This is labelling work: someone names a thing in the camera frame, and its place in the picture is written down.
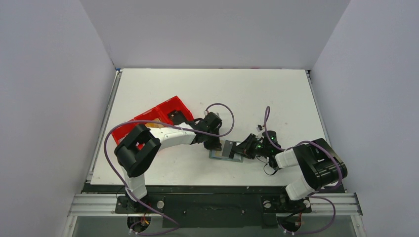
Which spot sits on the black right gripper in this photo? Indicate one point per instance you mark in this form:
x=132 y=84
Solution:
x=248 y=148

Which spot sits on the green leather card holder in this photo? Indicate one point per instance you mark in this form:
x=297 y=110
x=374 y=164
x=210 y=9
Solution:
x=216 y=154

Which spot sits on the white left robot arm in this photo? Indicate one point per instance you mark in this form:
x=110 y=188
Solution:
x=136 y=152

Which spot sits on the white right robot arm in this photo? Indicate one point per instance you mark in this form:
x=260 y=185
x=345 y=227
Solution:
x=319 y=164

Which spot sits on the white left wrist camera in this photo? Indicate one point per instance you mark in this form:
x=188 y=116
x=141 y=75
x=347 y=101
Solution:
x=207 y=112

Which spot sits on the red right bin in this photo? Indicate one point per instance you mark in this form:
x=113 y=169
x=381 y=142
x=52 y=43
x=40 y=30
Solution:
x=174 y=103

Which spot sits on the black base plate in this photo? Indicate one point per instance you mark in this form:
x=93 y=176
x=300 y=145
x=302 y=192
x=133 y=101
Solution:
x=212 y=207

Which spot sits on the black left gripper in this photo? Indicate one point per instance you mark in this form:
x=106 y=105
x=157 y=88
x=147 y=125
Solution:
x=215 y=145

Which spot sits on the gold card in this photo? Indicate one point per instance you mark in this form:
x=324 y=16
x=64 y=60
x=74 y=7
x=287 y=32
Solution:
x=153 y=125

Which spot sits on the grey card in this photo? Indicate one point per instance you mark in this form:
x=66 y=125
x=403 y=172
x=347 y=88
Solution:
x=227 y=150

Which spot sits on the aluminium frame rail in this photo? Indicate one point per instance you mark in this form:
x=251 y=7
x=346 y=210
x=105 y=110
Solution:
x=330 y=214

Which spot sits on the black card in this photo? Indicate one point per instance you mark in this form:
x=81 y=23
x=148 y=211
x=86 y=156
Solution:
x=177 y=117

